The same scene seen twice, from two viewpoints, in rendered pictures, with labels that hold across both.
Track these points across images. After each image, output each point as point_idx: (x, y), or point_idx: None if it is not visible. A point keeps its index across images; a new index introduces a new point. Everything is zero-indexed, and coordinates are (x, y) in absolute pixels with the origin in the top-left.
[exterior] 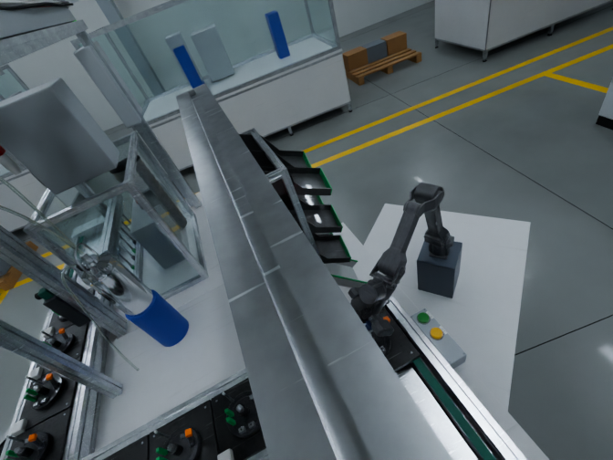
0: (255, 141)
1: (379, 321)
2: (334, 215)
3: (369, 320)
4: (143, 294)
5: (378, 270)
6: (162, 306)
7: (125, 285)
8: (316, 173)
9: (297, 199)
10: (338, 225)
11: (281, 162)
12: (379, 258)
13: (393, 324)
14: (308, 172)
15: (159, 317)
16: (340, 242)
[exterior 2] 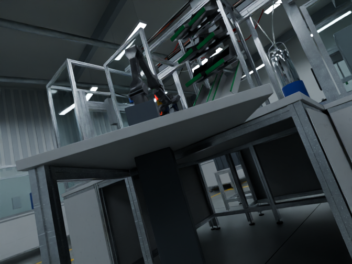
0: (208, 3)
1: (161, 105)
2: (186, 55)
3: (167, 106)
4: (282, 78)
5: (160, 84)
6: (288, 90)
7: (276, 68)
8: (185, 28)
9: (178, 41)
10: (181, 61)
11: (178, 24)
12: (158, 78)
13: None
14: (187, 26)
15: (285, 95)
16: (198, 77)
